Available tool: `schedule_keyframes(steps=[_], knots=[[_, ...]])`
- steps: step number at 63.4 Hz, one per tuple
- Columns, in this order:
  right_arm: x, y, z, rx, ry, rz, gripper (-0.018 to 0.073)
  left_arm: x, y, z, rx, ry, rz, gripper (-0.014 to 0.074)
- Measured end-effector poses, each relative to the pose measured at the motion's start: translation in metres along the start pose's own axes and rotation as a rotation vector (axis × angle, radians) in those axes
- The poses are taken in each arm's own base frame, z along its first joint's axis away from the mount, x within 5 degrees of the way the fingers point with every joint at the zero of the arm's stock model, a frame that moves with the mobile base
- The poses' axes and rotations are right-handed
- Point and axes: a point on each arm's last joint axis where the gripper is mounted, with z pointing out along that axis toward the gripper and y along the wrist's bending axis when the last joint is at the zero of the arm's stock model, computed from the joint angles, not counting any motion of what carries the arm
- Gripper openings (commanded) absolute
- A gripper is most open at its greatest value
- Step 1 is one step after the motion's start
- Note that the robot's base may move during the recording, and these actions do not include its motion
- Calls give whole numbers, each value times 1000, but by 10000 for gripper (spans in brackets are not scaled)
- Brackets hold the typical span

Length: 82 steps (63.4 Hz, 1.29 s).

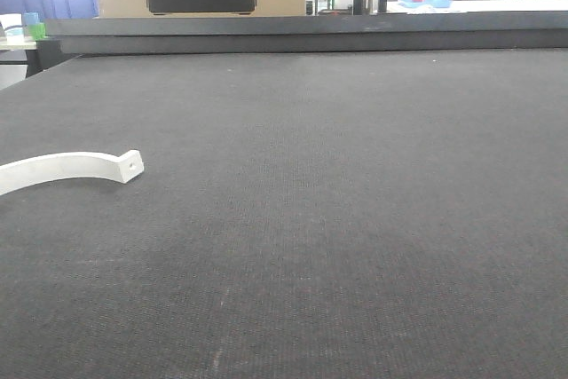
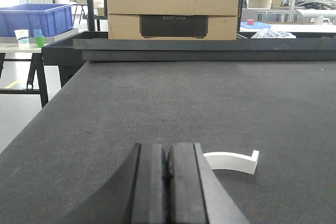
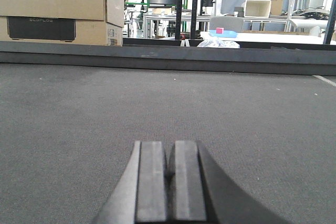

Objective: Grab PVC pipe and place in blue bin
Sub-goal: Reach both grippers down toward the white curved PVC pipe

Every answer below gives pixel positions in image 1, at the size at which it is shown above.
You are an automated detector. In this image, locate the white curved PVC pipe piece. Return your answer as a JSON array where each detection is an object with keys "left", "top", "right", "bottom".
[{"left": 1, "top": 150, "right": 145, "bottom": 195}]

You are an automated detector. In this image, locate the blue tray on far table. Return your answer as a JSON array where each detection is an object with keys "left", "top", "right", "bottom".
[{"left": 397, "top": 0, "right": 453, "bottom": 9}]

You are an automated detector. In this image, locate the light blue cube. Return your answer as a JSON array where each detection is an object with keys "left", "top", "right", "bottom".
[{"left": 22, "top": 12, "right": 41, "bottom": 26}]

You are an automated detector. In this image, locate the dark raised table edge board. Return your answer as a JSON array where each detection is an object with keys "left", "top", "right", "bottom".
[{"left": 46, "top": 11, "right": 567, "bottom": 56}]

